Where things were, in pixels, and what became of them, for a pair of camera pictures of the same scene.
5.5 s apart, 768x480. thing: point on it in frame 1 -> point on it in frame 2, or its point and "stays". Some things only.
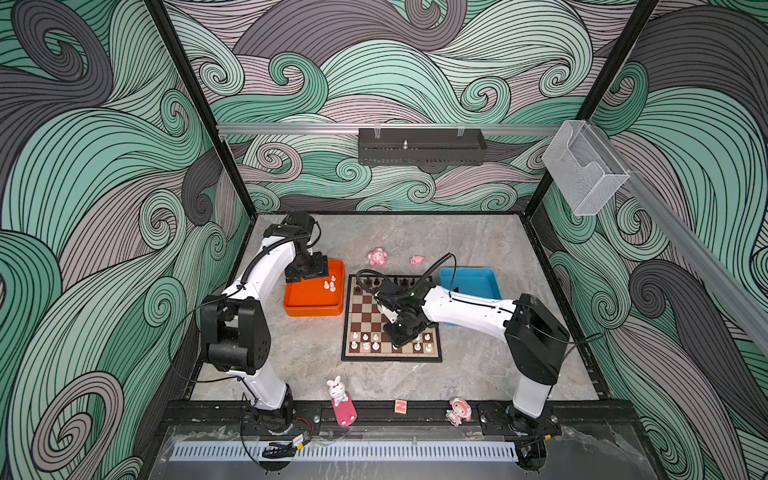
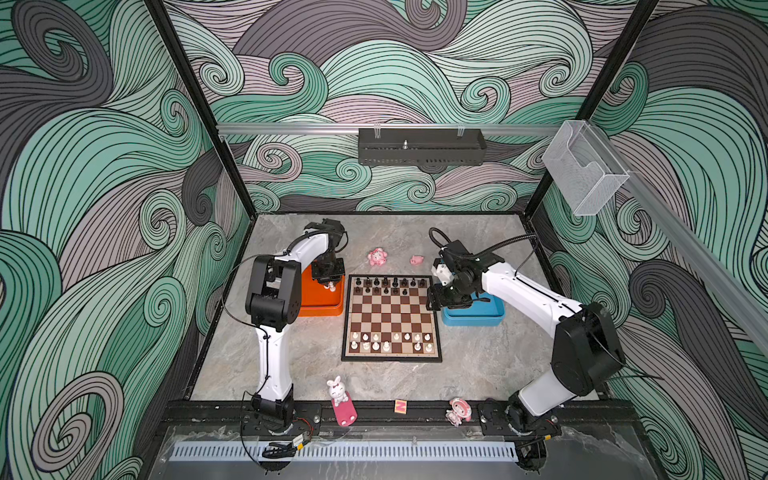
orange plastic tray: x=310 y=298 stays
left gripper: x=319 y=269 -> x=324 y=279
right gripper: x=396 y=341 -> x=437 y=298
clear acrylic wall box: x=586 y=171 stays
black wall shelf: x=421 y=146 stays
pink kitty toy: x=378 y=256 stays
